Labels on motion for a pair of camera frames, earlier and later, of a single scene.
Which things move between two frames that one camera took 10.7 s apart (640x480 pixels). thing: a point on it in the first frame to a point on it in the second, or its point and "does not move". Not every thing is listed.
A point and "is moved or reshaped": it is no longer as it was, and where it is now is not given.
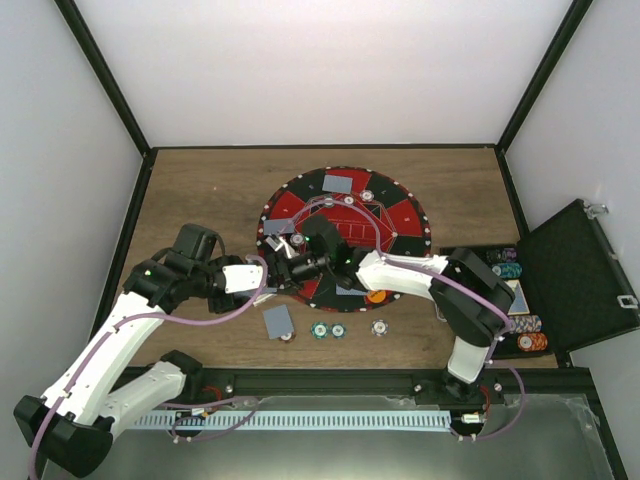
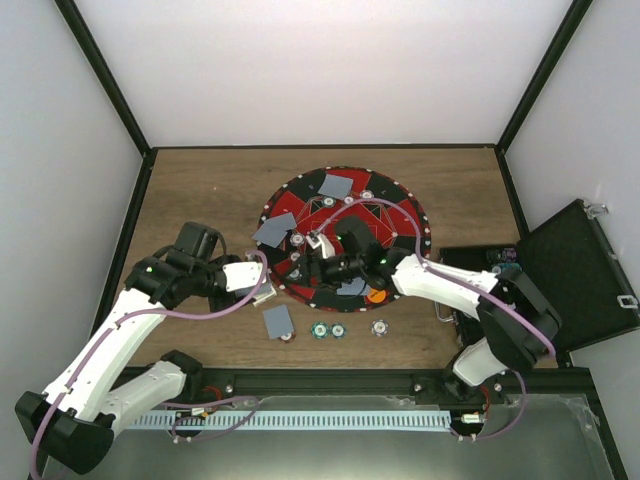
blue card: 349,291 does not move
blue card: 278,226 is moved or reshaped
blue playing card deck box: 263,298 does not move
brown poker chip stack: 288,338 does not move
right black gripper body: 301,273 to 337,273
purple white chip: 296,239 does not move
